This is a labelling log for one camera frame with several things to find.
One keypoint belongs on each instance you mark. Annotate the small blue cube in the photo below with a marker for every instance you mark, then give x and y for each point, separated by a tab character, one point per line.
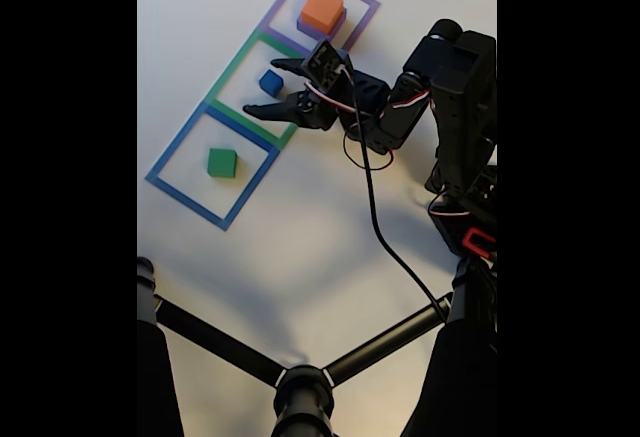
271	82

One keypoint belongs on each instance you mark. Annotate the purple block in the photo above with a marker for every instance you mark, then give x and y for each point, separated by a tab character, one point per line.
306	28

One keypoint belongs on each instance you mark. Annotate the orange block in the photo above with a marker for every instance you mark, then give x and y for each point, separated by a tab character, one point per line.
322	7

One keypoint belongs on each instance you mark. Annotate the green cube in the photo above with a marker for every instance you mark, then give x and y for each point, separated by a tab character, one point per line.
221	162

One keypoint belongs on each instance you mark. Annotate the purple tape square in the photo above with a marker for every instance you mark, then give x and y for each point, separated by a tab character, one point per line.
290	39

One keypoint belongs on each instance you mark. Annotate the green tape square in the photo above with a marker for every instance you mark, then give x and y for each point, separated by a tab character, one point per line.
245	124

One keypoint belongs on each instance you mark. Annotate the blue tape square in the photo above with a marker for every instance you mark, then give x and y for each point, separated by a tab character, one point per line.
185	203

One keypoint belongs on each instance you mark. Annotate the red clamp part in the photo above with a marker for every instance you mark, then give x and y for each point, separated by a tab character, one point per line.
467	239

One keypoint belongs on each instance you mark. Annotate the black tripod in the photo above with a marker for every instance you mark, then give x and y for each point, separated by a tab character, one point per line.
302	397

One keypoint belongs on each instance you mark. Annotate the gripper camera circuit board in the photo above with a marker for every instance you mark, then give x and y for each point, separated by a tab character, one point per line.
327	64

